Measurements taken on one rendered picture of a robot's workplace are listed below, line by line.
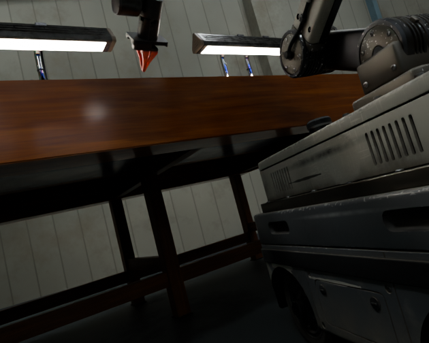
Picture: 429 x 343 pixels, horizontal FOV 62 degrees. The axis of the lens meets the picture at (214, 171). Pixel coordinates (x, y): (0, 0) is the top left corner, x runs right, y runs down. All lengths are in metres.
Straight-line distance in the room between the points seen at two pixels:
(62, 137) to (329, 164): 0.58
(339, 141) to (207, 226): 2.73
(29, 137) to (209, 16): 3.30
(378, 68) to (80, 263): 2.84
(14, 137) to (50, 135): 0.07
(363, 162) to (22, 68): 3.30
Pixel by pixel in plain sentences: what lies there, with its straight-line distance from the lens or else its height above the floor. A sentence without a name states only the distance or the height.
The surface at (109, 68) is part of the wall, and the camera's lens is 3.57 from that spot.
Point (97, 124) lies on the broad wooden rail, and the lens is 0.90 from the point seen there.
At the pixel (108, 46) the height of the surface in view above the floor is 1.04.
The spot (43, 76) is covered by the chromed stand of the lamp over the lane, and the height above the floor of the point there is 1.00.
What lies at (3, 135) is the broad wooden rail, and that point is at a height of 0.64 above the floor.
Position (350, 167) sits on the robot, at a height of 0.39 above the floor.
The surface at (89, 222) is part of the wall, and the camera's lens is 3.23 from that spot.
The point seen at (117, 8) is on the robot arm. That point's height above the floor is 0.92.
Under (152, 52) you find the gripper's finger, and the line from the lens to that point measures 1.05.
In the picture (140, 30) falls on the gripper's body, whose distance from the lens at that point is 1.04.
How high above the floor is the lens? 0.38
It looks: 6 degrees up
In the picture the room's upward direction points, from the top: 15 degrees counter-clockwise
